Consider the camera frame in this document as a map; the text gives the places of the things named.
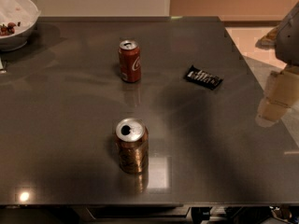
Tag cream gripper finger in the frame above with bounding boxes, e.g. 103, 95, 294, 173
255, 66, 299, 127

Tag black rxbar chocolate wrapper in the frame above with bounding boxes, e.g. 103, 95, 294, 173
184, 65, 222, 91

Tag orange soda can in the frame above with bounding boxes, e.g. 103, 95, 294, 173
115, 118, 149, 174

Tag red coca-cola can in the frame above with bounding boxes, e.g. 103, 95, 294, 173
119, 40, 141, 83

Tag white bowl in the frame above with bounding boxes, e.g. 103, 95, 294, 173
0, 0, 40, 51

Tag red berries in bowl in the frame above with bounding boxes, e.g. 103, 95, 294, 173
0, 22, 21, 36

